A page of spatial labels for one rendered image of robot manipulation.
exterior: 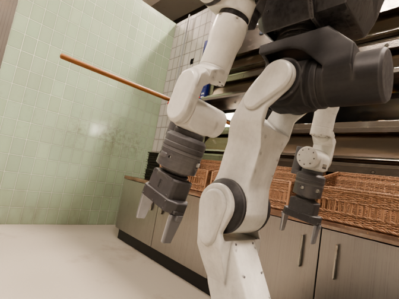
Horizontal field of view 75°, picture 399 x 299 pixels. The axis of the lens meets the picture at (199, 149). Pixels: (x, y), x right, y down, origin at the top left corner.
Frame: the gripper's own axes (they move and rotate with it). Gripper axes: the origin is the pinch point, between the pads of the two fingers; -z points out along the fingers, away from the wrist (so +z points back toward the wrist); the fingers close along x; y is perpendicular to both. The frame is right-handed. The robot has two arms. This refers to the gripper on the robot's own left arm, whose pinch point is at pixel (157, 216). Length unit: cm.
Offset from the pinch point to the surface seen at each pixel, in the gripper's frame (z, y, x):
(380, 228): 12, -90, -22
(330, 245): -3, -87, -9
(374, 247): 5, -86, -23
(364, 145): 52, -139, 9
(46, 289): -78, -18, 80
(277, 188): 10, -92, 25
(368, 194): 23, -90, -14
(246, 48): 113, -138, 129
